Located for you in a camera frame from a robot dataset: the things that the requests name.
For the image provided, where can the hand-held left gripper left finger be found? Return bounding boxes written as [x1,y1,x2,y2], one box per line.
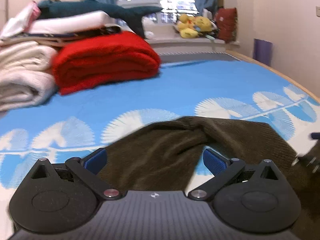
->
[30,148,121,201]

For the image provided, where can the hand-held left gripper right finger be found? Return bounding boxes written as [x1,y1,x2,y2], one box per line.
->
[188,148,286,201]

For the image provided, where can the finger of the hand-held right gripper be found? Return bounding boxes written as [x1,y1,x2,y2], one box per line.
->
[291,132,320,174]

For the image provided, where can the brown corduroy pants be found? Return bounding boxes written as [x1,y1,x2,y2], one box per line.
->
[96,116,320,240]

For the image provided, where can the blue white patterned bed sheet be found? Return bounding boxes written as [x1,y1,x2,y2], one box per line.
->
[0,59,320,215]

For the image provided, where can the red folded blanket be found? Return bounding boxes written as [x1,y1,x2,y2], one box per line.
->
[52,31,162,96]

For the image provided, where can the purple box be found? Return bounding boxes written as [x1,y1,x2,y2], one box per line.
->
[253,38,273,67]

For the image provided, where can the white folded quilt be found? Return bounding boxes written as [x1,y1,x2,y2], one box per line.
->
[0,41,59,112]

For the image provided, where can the dark patterned folded cloth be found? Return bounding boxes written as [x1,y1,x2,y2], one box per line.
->
[0,25,125,47]

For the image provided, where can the yellow plush toy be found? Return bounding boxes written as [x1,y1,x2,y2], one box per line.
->
[195,16,213,32]
[176,14,199,39]

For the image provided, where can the red cushion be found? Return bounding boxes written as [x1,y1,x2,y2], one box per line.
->
[215,7,238,43]

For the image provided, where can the dark teal shark plush toy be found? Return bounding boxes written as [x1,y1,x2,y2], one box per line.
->
[37,0,164,39]

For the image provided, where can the pink white folded cloth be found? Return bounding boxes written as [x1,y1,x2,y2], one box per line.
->
[0,1,42,40]

